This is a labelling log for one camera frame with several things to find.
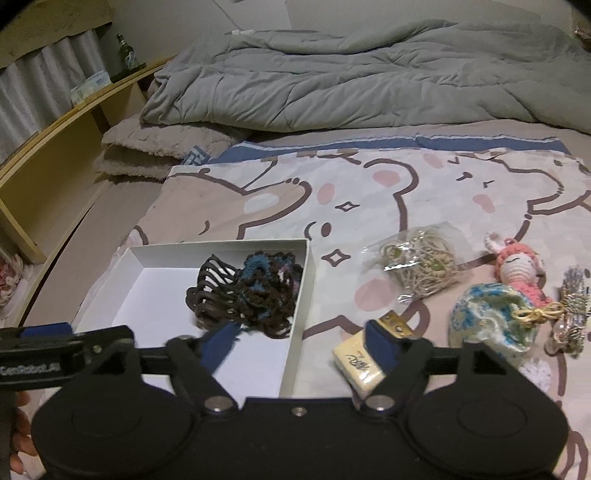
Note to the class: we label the beige fleece blanket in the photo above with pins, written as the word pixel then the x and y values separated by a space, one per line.
pixel 147 147

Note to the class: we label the wooden headboard shelf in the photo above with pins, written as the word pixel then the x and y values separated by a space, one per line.
pixel 60 152

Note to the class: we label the grey comforter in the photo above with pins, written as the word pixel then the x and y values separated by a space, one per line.
pixel 369 78

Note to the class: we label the tissue box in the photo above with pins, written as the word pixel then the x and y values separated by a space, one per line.
pixel 90 86

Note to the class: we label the small white item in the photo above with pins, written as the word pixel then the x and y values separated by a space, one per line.
pixel 239 32

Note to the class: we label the pink floral cloth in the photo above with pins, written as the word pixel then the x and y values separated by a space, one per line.
pixel 9 279

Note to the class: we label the dark blue crochet scrunchie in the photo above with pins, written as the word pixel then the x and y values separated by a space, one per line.
pixel 268 290

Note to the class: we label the bear printed blanket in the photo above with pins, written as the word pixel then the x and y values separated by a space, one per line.
pixel 415 194

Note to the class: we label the cream tissue pack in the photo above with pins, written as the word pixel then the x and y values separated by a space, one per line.
pixel 355 362

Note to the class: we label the small gold patterned item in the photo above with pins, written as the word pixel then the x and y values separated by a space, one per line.
pixel 399 325

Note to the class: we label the pink crochet bunny doll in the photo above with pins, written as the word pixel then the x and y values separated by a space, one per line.
pixel 519 267

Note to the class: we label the beige bed sheet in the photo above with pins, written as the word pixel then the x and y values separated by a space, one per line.
pixel 106 221

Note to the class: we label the blue plaid cloth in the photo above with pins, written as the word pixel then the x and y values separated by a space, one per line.
pixel 194 156

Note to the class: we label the person's left hand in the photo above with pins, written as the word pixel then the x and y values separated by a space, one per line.
pixel 21 434

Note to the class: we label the white cardboard box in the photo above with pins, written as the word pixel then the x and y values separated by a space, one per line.
pixel 161 295

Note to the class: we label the grey curtain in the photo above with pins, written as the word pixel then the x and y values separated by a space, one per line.
pixel 41 87

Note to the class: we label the green glass bottle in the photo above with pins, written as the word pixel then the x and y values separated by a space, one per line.
pixel 124 55

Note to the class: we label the silver beaded tassel ornament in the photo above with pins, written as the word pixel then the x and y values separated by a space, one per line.
pixel 575 304

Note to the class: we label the white lace piece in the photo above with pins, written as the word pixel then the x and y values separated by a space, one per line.
pixel 534 371

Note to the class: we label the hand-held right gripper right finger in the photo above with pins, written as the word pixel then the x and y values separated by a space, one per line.
pixel 377 344

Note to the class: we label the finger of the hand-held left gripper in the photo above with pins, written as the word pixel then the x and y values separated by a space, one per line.
pixel 46 332

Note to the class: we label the brown hair claw clip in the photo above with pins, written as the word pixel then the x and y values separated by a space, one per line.
pixel 210 295

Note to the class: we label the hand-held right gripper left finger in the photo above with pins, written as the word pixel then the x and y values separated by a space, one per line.
pixel 220 344

